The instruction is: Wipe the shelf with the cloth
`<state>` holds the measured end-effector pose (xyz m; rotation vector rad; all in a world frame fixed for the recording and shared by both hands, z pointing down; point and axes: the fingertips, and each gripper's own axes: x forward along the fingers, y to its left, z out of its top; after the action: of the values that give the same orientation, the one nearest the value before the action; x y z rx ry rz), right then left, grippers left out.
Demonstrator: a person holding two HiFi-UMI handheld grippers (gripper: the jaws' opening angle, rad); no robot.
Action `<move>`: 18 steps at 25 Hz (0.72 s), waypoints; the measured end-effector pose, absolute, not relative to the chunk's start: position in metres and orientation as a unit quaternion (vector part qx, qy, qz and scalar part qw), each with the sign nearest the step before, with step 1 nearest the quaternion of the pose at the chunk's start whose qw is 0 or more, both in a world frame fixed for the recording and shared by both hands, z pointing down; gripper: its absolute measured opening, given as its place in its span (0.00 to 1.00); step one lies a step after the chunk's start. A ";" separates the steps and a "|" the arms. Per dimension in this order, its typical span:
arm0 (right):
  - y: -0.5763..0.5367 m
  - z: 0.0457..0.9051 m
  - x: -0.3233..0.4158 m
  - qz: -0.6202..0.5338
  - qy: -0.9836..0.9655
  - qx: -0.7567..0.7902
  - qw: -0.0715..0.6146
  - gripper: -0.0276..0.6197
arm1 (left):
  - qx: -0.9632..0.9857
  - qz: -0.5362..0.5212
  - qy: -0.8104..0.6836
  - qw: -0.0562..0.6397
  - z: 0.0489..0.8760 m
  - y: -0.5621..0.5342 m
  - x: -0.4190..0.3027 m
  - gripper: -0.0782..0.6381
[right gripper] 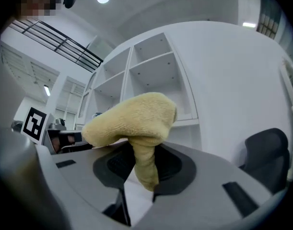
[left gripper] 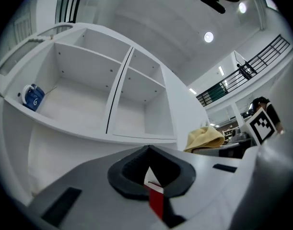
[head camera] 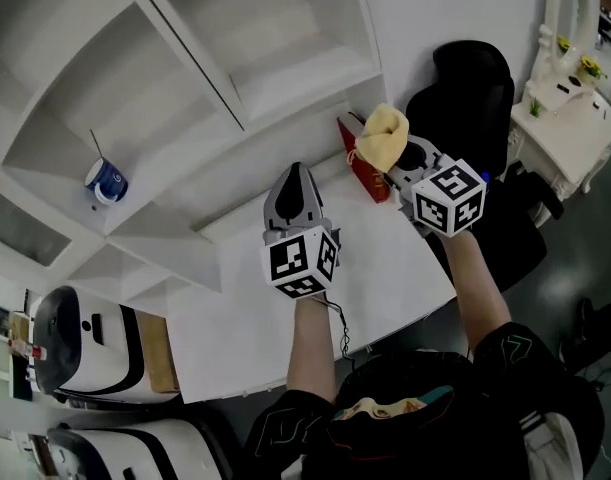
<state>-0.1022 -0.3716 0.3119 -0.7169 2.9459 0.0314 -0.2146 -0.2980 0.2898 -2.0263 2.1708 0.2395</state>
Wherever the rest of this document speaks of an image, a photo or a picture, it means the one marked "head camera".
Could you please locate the white striped shoulder bag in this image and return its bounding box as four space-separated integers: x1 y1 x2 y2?
517 410 586 480

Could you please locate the white table top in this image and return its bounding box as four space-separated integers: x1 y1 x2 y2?
167 152 459 404

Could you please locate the yellow cleaning cloth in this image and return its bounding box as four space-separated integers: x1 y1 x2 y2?
353 103 410 173

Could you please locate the person's right forearm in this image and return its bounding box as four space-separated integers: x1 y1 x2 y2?
442 230 514 354

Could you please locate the red-capped bottle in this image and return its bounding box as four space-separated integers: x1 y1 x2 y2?
7 340 49 362

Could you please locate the white black robot upper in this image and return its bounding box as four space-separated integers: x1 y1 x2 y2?
33 285 181 404

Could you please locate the ribbed glass cabinet door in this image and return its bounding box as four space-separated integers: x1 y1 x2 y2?
0 190 71 269

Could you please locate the blue mug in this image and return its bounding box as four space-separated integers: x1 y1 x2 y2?
83 160 130 206

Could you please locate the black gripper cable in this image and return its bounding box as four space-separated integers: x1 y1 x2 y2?
324 297 356 369

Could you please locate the person's black shirt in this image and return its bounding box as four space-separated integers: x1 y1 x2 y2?
244 320 606 480

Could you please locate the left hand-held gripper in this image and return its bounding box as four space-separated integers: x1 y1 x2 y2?
260 161 342 301

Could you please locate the person's left forearm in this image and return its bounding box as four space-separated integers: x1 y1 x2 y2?
286 292 339 404

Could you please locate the white black robot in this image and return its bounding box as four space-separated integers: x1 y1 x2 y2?
33 285 181 404
47 417 236 480

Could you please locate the white black robot lower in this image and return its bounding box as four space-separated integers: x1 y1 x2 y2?
47 417 236 480

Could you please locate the red book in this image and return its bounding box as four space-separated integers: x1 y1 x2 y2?
336 112 391 204

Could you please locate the black office chair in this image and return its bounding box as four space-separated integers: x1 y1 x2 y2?
404 40 566 294

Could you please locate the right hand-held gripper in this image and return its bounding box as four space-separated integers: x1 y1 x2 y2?
387 136 488 239

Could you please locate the white oval mirror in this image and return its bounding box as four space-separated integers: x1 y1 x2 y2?
542 0 601 69

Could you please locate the white shelf unit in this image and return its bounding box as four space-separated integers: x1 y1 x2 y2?
0 0 386 299

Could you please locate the brown cardboard box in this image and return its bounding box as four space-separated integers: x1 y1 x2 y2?
134 310 181 394

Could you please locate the white vanity table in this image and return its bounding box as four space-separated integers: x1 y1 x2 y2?
507 0 611 202

